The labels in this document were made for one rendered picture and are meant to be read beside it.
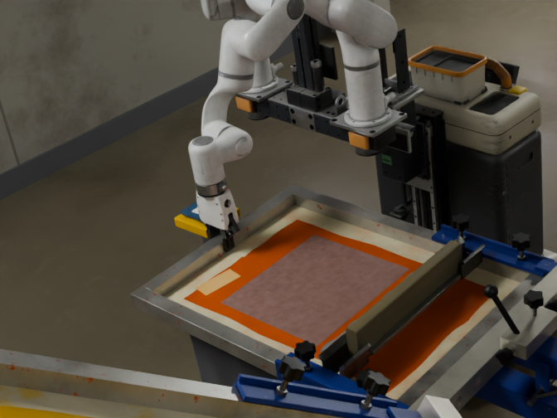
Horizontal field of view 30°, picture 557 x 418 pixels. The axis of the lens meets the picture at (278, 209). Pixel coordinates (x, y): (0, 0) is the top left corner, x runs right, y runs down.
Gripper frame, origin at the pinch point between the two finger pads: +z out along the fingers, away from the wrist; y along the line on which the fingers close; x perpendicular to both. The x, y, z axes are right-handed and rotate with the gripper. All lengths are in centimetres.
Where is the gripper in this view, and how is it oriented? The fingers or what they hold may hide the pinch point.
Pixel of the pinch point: (222, 240)
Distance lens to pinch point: 263.3
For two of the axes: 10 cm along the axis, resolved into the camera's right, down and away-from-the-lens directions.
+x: -6.7, 4.6, -5.9
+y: -7.3, -2.6, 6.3
